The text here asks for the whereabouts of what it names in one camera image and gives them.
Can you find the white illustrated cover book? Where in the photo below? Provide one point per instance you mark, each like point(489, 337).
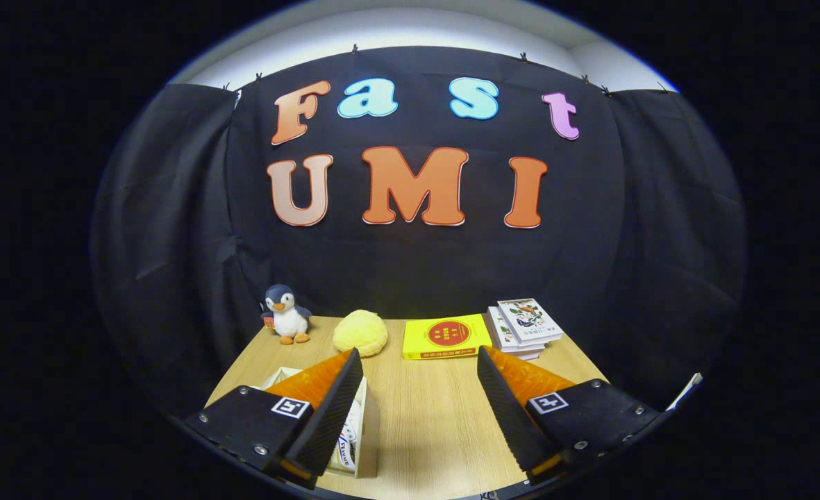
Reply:
point(529, 321)

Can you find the penguin plush toy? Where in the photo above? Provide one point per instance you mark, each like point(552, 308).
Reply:
point(288, 316)

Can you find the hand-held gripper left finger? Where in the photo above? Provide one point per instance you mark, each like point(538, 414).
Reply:
point(326, 417)

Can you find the beige storage box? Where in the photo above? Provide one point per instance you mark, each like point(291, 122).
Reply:
point(369, 437)

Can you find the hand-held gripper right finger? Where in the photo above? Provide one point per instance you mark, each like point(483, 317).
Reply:
point(510, 417)

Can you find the yellow book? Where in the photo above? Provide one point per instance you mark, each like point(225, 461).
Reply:
point(444, 337)

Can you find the yellow plush ball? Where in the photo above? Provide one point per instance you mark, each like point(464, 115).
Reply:
point(360, 333)

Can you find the thick pale book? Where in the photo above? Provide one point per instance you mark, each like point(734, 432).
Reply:
point(521, 353)

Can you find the white canvas shoe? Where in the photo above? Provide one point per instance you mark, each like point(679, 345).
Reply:
point(346, 441)

